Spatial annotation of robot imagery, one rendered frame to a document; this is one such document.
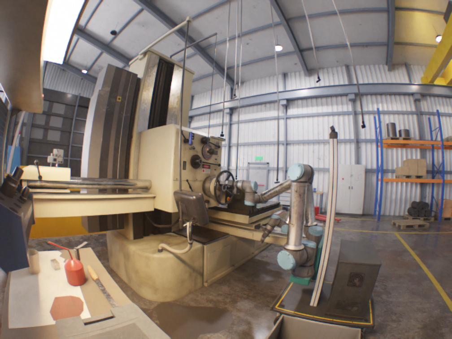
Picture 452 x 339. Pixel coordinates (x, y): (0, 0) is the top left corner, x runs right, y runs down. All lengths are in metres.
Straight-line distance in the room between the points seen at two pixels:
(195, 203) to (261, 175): 8.67
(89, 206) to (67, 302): 1.14
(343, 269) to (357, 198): 7.04
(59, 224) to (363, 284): 4.23
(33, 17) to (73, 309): 0.76
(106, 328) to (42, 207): 1.27
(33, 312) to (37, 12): 0.78
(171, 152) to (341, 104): 8.69
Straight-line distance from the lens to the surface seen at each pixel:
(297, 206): 1.30
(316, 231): 1.94
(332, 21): 8.79
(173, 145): 1.83
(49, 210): 1.71
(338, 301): 1.71
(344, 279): 1.61
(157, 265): 2.08
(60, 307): 0.75
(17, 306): 0.84
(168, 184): 1.83
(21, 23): 0.49
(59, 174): 1.66
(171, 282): 2.20
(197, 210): 1.29
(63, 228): 3.99
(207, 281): 2.59
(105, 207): 1.81
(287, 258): 1.36
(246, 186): 1.67
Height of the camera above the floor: 1.42
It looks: 2 degrees up
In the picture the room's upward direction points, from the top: 3 degrees clockwise
